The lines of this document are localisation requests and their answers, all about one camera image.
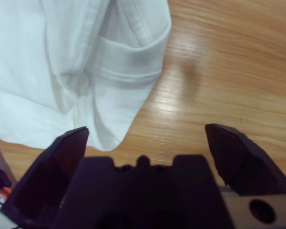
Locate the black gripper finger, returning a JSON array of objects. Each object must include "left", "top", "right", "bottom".
[
  {"left": 1, "top": 126, "right": 90, "bottom": 229},
  {"left": 204, "top": 123, "right": 286, "bottom": 197}
]

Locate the white T-shirt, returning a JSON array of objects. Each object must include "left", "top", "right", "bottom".
[{"left": 0, "top": 0, "right": 172, "bottom": 152}]

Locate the grey base plate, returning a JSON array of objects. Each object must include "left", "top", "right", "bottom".
[{"left": 0, "top": 145, "right": 18, "bottom": 189}]

